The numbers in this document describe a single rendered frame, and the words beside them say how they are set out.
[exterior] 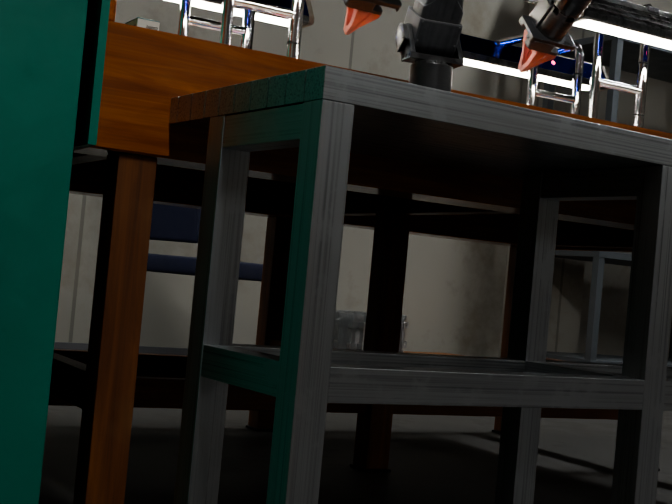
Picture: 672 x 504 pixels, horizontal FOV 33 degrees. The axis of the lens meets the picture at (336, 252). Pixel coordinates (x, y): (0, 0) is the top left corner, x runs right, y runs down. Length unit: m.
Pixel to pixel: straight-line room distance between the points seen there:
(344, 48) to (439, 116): 3.83
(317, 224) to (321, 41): 3.88
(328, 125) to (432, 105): 0.16
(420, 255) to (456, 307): 0.34
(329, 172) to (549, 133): 0.35
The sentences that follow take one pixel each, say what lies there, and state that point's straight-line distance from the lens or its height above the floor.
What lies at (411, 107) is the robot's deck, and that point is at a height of 0.64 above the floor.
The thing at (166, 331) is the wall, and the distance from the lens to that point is 4.76.
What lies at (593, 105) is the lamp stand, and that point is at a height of 0.90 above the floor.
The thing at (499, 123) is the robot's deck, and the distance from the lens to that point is 1.46.
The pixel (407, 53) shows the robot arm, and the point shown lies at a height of 0.76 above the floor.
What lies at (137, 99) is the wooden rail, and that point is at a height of 0.66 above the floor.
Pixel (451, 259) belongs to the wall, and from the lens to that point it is 5.53.
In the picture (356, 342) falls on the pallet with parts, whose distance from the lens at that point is 4.46.
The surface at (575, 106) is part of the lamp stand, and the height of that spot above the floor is 0.94.
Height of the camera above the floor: 0.42
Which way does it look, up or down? 1 degrees up
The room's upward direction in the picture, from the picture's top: 5 degrees clockwise
